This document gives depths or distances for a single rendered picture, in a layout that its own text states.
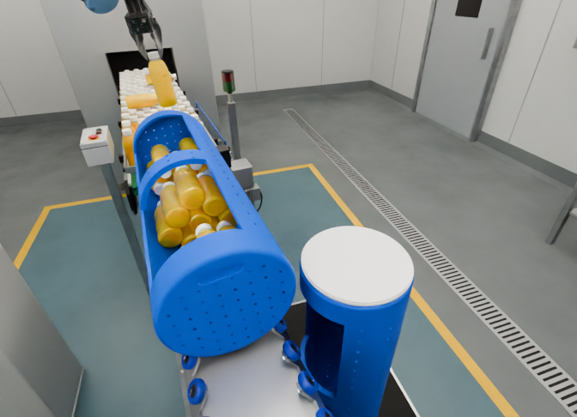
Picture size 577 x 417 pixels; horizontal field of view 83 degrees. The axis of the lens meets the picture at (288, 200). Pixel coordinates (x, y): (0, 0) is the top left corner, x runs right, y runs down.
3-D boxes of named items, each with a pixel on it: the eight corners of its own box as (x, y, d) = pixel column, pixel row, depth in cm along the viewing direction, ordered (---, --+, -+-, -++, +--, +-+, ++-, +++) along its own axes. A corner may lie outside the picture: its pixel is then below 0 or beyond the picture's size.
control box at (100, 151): (88, 167, 137) (78, 144, 131) (90, 149, 152) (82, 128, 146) (114, 162, 140) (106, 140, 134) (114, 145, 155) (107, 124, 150)
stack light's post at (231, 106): (246, 257, 234) (227, 103, 173) (245, 254, 237) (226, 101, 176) (252, 256, 235) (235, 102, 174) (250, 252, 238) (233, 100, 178)
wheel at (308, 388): (302, 395, 62) (310, 388, 61) (293, 373, 65) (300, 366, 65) (315, 398, 64) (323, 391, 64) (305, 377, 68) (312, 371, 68)
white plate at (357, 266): (344, 214, 99) (344, 216, 100) (278, 260, 83) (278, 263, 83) (434, 257, 82) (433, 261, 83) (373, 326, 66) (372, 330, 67)
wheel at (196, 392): (199, 394, 61) (209, 394, 62) (194, 372, 64) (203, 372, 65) (187, 410, 62) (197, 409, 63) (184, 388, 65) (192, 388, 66)
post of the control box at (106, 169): (153, 307, 199) (96, 158, 144) (153, 303, 202) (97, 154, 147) (160, 305, 200) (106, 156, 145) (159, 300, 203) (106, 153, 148)
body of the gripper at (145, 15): (130, 37, 105) (114, -7, 97) (134, 30, 111) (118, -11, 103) (154, 33, 105) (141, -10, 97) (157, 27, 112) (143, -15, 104)
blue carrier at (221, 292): (179, 378, 68) (128, 287, 52) (147, 184, 135) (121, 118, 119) (302, 322, 76) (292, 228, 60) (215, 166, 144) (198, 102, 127)
